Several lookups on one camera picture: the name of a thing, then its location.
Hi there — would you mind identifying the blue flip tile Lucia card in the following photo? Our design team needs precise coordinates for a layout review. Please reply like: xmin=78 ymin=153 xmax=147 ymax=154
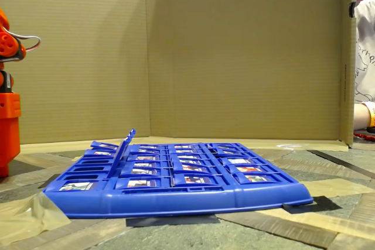
xmin=107 ymin=137 xmax=131 ymax=179

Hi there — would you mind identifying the large brown cardboard box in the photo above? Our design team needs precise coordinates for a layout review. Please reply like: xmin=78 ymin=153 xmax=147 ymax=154
xmin=0 ymin=0 xmax=357 ymax=153

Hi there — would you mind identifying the blue plastic guessing game board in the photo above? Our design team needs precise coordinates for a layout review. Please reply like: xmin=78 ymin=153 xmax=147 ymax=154
xmin=43 ymin=141 xmax=314 ymax=219

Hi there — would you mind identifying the black tape piece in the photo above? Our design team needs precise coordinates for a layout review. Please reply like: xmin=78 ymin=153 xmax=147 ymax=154
xmin=37 ymin=173 xmax=61 ymax=189

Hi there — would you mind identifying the long black tape strip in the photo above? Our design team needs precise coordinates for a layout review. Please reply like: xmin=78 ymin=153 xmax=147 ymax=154
xmin=307 ymin=149 xmax=375 ymax=180

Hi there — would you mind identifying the flat brown packing tape patch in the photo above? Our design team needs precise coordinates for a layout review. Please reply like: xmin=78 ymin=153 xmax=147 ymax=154
xmin=303 ymin=178 xmax=375 ymax=198

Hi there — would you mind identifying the red patterned object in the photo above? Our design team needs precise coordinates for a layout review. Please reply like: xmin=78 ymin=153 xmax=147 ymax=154
xmin=353 ymin=132 xmax=375 ymax=142

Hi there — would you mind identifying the person in white printed T-shirt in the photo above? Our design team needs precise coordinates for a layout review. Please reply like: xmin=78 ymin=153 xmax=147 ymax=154
xmin=353 ymin=0 xmax=375 ymax=105

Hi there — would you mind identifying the crumpled brown packing tape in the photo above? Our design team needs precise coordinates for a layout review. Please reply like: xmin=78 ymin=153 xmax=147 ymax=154
xmin=0 ymin=193 xmax=71 ymax=246

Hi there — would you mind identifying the white red wrist servo cable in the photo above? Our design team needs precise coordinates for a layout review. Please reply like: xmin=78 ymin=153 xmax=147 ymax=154
xmin=5 ymin=29 xmax=41 ymax=53

